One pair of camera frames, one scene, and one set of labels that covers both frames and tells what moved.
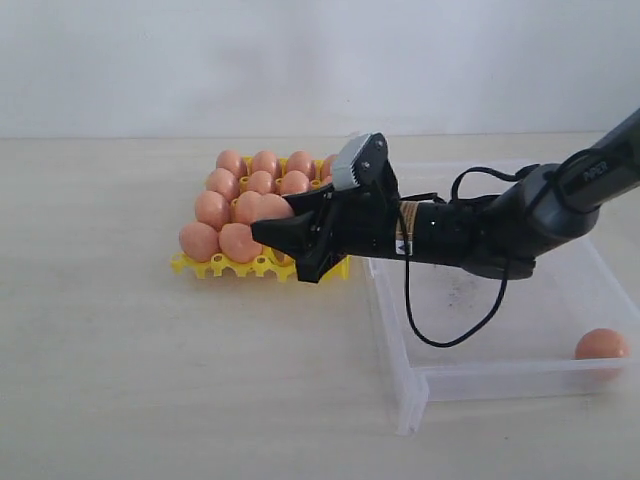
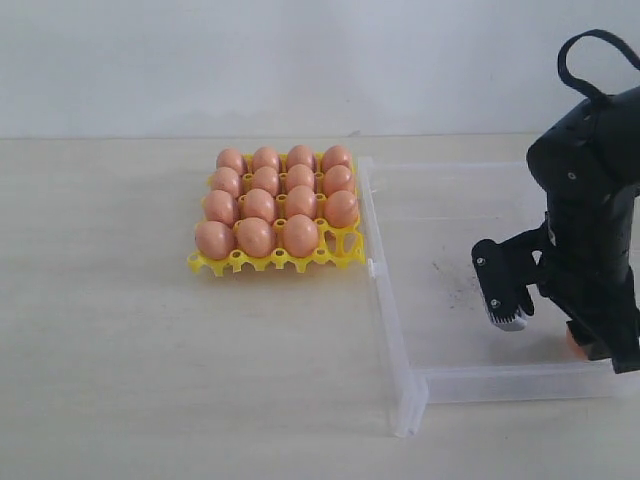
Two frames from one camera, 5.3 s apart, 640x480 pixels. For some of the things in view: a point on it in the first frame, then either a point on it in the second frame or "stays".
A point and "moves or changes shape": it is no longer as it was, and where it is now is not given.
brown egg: [249, 207] moves or changes shape
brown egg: [299, 161] moves or changes shape
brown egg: [260, 181] moves or changes shape
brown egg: [199, 242] -> [213, 239]
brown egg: [282, 257] moves or changes shape
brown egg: [224, 182] stays
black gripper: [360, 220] -> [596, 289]
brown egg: [230, 159] stays
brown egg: [328, 163] moves or changes shape
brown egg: [236, 243] moves or changes shape
